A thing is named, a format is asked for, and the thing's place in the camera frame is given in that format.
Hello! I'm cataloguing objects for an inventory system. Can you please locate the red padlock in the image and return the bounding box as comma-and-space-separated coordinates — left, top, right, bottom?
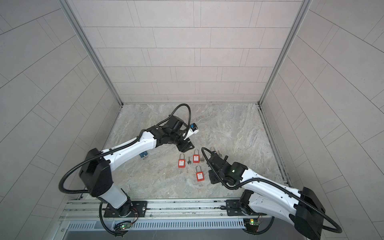
193, 149, 201, 164
196, 165, 205, 182
178, 153, 186, 168

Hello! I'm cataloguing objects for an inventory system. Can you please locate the large blue padlock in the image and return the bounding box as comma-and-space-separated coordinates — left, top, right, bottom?
140, 151, 148, 160

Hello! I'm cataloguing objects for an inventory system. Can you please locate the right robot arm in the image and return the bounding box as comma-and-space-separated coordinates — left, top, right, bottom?
201, 147, 343, 240

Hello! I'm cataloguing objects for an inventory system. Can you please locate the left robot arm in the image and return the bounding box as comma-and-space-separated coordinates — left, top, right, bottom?
58, 113, 199, 237

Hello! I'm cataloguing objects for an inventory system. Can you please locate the right green circuit board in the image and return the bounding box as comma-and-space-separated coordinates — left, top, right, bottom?
244, 219, 261, 233

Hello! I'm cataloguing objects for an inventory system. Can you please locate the green circuit board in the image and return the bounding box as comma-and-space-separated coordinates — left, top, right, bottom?
244, 219, 261, 233
114, 221, 133, 232

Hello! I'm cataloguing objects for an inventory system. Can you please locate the left green circuit board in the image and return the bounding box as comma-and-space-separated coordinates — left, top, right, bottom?
114, 221, 133, 232

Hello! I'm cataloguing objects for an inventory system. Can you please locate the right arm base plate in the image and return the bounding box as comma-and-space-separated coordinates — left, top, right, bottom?
224, 199, 266, 217

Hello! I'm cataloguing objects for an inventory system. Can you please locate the white slotted cable duct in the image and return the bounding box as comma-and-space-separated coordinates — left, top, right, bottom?
68, 219, 245, 231

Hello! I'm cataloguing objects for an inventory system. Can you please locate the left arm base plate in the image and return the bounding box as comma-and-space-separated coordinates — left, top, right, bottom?
103, 200, 148, 218

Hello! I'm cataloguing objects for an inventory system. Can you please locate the aluminium mounting rail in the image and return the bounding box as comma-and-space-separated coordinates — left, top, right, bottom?
59, 198, 271, 222

